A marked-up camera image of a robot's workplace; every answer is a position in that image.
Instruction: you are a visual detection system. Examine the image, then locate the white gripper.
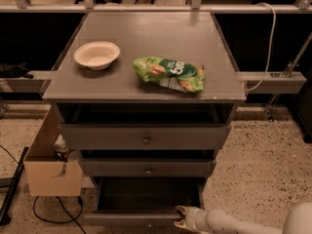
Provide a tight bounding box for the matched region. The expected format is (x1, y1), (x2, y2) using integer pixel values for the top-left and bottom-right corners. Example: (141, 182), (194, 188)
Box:
(174, 206), (209, 232)

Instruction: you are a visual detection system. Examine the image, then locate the grey bottom drawer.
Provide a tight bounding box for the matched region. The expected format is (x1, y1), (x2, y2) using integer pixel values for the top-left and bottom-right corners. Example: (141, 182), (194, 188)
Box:
(85, 177), (204, 226)

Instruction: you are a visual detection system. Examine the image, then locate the grey drawer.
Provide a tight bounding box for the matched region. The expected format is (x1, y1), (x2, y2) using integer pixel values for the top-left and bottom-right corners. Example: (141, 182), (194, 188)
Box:
(79, 158), (216, 177)
(85, 177), (204, 226)
(58, 124), (231, 150)

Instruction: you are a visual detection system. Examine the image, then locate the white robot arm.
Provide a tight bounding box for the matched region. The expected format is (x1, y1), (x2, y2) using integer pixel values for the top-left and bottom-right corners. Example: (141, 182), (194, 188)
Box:
(174, 203), (312, 234)

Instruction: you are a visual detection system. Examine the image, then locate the grey middle drawer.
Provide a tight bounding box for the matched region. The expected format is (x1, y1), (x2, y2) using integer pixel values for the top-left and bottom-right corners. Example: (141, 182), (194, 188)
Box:
(79, 158), (216, 177)

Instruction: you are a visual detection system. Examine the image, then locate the grey drawer cabinet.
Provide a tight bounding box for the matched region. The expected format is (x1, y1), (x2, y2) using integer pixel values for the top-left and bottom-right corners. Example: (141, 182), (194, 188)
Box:
(42, 11), (248, 193)

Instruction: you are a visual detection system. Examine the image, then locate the grey top drawer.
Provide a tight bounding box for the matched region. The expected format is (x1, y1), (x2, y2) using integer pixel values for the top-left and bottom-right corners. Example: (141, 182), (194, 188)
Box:
(58, 124), (231, 150)

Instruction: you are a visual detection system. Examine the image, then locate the can inside wooden box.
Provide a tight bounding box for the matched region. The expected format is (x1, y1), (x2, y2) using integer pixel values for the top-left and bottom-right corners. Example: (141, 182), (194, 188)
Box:
(54, 135), (70, 161)

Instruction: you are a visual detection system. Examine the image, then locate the green chip bag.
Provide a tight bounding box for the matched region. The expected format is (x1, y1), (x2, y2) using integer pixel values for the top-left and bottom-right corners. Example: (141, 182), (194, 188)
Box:
(133, 57), (205, 93)

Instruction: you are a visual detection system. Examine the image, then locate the light wooden box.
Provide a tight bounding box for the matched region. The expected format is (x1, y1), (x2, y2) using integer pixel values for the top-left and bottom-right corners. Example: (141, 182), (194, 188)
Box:
(23, 108), (83, 196)

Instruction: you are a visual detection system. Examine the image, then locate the black metal bar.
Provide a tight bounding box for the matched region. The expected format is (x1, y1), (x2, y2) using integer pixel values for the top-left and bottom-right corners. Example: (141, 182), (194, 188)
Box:
(0, 147), (28, 226)

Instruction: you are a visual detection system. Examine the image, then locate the white paper bowl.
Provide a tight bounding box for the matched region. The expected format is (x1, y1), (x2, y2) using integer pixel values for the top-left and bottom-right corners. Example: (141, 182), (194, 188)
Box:
(74, 41), (120, 70)

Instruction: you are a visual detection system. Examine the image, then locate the black floor cable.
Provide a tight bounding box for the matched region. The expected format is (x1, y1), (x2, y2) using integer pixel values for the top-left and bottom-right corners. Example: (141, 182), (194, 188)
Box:
(32, 195), (88, 234)

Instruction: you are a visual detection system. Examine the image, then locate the metal frame rail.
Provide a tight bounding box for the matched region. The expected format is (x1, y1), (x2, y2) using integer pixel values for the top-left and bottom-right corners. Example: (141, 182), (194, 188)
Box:
(238, 71), (306, 94)

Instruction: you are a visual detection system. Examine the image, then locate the white hanging cable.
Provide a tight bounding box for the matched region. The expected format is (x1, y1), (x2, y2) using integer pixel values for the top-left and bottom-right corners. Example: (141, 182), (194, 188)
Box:
(244, 2), (277, 94)

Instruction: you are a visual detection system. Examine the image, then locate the black object on rail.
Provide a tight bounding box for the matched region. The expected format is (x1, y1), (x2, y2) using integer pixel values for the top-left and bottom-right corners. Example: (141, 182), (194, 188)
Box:
(0, 62), (33, 79)

